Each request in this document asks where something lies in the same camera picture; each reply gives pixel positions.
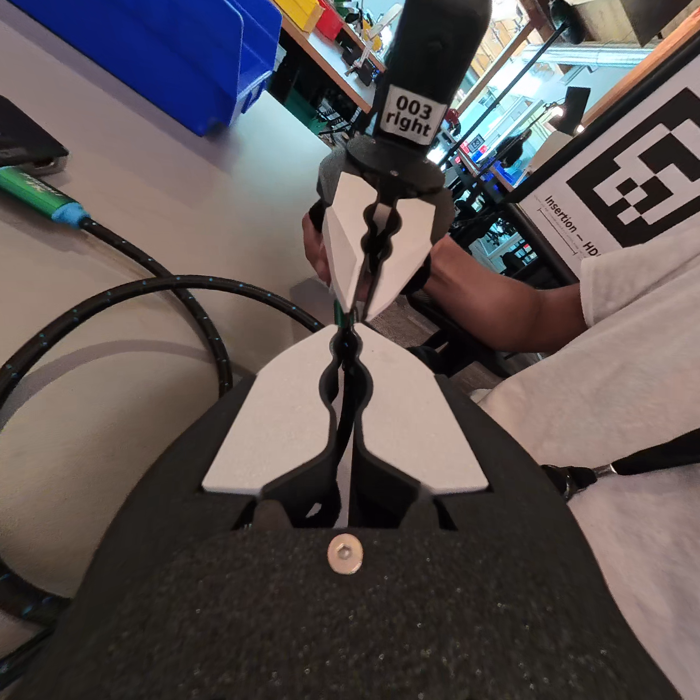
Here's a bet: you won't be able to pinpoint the person's right forearm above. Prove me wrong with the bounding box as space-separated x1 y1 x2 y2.
427 238 590 355

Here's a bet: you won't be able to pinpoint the wooden workbench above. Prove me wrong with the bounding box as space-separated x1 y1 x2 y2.
278 11 386 113

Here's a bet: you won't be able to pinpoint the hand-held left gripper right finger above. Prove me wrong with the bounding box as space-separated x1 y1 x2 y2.
350 324 490 498

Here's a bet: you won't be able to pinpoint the white sign with black code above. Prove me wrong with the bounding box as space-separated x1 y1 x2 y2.
514 52 700 285

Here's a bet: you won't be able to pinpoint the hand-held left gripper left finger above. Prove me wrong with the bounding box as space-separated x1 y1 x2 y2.
201 324 351 495

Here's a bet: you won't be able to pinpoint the person's white shirt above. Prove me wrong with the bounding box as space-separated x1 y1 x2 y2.
475 219 700 700

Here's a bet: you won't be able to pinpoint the black strap with buckle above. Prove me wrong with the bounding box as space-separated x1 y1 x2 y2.
540 428 700 499

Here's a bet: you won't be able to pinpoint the black braided cable green plugs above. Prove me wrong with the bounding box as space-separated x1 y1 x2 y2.
0 167 362 676
0 273 326 405

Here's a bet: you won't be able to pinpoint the black flat device with ports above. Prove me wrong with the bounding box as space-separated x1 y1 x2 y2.
0 96 71 177

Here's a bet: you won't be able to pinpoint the blue plastic storage bin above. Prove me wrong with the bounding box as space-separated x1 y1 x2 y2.
230 0 283 117
10 0 248 137

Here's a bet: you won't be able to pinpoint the grey desk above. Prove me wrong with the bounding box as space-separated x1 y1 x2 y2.
0 11 378 679

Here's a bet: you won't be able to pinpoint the yellow bin on workbench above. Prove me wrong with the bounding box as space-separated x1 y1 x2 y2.
272 0 324 35

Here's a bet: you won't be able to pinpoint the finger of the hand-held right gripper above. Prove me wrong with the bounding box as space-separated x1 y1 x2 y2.
358 194 439 323
323 171 379 319

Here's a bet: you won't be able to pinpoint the person's right hand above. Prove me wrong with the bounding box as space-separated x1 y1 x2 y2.
302 214 335 286

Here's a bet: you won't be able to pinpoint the red bin on workbench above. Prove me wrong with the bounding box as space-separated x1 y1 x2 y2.
316 0 346 40

